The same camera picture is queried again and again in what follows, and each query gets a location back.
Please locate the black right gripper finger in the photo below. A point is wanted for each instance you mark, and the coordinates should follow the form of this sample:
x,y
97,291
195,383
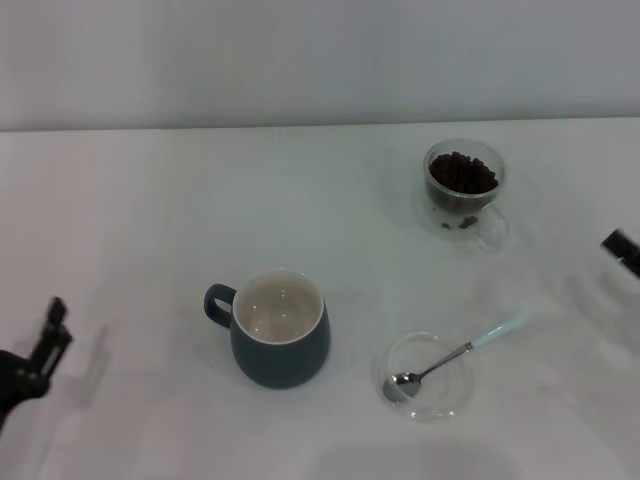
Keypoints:
x,y
620,245
632,269

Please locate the double-wall glass cup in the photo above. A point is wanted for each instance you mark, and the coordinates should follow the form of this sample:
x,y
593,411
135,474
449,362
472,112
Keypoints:
x,y
492,231

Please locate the coffee beans pile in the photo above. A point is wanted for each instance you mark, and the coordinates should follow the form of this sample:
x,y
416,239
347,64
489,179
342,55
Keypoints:
x,y
462,172

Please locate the clear glass saucer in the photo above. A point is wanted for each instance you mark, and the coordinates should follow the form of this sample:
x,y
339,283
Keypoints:
x,y
450,395

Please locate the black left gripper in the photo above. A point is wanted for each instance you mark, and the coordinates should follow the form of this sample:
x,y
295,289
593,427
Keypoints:
x,y
17,375

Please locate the dark blue ceramic mug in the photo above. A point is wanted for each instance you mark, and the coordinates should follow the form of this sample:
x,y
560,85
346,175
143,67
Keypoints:
x,y
280,362

